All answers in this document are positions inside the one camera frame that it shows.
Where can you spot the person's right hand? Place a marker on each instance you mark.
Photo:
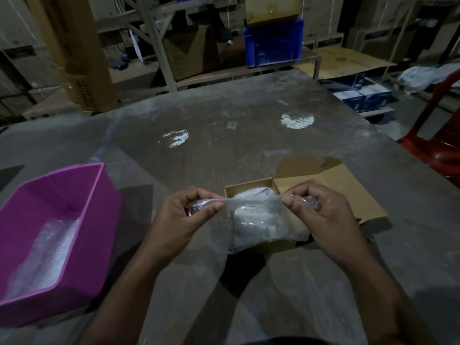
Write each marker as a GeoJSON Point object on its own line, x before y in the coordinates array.
{"type": "Point", "coordinates": [330, 229]}

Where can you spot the person's left hand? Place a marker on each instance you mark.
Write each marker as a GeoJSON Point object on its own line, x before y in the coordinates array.
{"type": "Point", "coordinates": [176, 226]}

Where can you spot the small brown cardboard box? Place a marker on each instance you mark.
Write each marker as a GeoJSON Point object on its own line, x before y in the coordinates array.
{"type": "Point", "coordinates": [352, 190]}

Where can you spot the clear bubble wrap sheet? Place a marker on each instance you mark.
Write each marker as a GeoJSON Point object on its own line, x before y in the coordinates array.
{"type": "Point", "coordinates": [251, 193]}
{"type": "Point", "coordinates": [258, 222]}

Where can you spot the pile of bubble wrap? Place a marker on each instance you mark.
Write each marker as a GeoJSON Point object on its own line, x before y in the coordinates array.
{"type": "Point", "coordinates": [43, 258]}

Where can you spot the person's left forearm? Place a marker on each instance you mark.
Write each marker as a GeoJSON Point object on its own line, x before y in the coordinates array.
{"type": "Point", "coordinates": [122, 305]}

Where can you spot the person's right forearm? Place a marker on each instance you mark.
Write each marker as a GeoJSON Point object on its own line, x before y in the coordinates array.
{"type": "Point", "coordinates": [384, 309]}

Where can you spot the dark blue product box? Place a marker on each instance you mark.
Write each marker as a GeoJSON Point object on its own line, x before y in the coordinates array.
{"type": "Point", "coordinates": [346, 82]}

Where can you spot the flattened printed cardboard sheet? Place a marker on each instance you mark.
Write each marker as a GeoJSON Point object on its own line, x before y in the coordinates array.
{"type": "Point", "coordinates": [345, 62]}

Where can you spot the tall narrow cardboard carton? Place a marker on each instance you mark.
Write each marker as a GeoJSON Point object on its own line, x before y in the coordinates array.
{"type": "Point", "coordinates": [75, 53]}

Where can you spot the flat cardboard sheet with tape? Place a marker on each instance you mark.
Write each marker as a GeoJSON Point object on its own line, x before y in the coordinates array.
{"type": "Point", "coordinates": [273, 8]}

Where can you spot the pink plastic bin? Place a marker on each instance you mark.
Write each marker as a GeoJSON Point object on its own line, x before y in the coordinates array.
{"type": "Point", "coordinates": [93, 229]}

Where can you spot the red plastic chair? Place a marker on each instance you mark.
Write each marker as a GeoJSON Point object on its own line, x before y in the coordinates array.
{"type": "Point", "coordinates": [442, 150]}

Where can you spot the open brown carton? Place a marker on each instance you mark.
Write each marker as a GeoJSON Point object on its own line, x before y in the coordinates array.
{"type": "Point", "coordinates": [188, 53]}

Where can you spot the small dark object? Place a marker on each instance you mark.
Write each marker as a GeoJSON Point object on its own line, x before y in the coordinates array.
{"type": "Point", "coordinates": [118, 62]}

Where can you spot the grey metal storage rack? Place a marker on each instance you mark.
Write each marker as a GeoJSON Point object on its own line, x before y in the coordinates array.
{"type": "Point", "coordinates": [158, 50]}

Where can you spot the white plastic bag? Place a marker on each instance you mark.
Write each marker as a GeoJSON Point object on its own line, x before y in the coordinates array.
{"type": "Point", "coordinates": [424, 77]}

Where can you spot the white paper sheet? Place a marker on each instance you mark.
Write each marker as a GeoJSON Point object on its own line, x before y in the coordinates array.
{"type": "Point", "coordinates": [136, 46]}

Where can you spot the blue plastic crate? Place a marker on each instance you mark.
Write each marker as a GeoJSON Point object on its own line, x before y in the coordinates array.
{"type": "Point", "coordinates": [275, 44]}

